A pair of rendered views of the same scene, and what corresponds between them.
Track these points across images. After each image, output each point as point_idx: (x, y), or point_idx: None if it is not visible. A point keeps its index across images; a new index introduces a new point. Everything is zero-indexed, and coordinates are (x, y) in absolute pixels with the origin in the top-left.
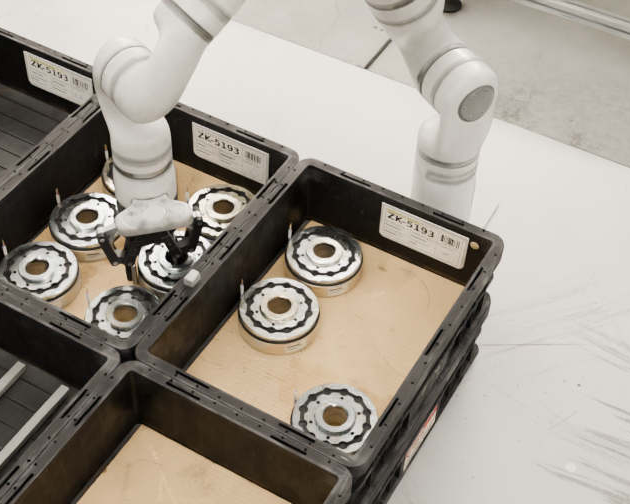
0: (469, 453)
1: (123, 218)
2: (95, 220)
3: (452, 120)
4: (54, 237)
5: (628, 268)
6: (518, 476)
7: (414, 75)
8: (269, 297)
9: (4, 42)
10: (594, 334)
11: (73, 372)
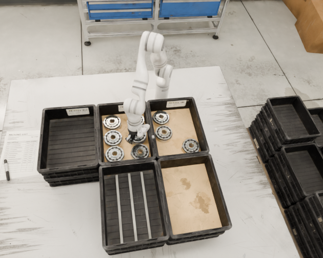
0: None
1: (139, 134)
2: (113, 136)
3: (168, 78)
4: (110, 145)
5: (195, 88)
6: (210, 135)
7: (156, 73)
8: (161, 131)
9: (59, 109)
10: (200, 103)
11: (142, 168)
